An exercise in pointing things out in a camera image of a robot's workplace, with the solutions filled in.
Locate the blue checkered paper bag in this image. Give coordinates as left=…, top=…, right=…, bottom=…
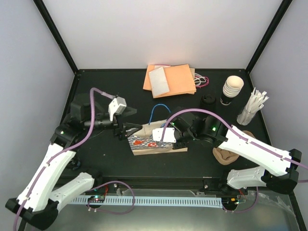
left=127, top=103, right=188, bottom=156

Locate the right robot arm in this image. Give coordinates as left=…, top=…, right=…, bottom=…
left=161, top=109, right=301, bottom=194

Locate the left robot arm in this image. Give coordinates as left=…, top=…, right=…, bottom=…
left=5, top=90, right=142, bottom=231

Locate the stack of black lids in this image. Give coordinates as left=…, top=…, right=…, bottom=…
left=200, top=93, right=217, bottom=112

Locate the stack of orange paper bags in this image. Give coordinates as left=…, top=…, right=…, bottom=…
left=143, top=64, right=198, bottom=98

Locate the brown cardboard cup carrier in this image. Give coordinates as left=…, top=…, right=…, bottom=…
left=212, top=130, right=256, bottom=166

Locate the stack of paper cups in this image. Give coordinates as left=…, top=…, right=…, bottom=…
left=220, top=76, right=244, bottom=105

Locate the jar of wrapped straws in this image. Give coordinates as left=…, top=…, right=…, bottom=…
left=237, top=88, right=269, bottom=126

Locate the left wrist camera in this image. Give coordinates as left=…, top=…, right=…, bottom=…
left=108, top=96, right=127, bottom=122

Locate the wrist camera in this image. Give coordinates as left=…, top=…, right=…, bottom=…
left=108, top=96, right=127, bottom=122
left=152, top=128, right=177, bottom=143

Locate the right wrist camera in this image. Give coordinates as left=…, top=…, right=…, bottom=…
left=152, top=128, right=177, bottom=143

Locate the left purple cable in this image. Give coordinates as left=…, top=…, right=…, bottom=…
left=13, top=88, right=116, bottom=231

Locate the white slotted cable duct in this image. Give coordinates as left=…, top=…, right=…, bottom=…
left=70, top=195, right=222, bottom=208

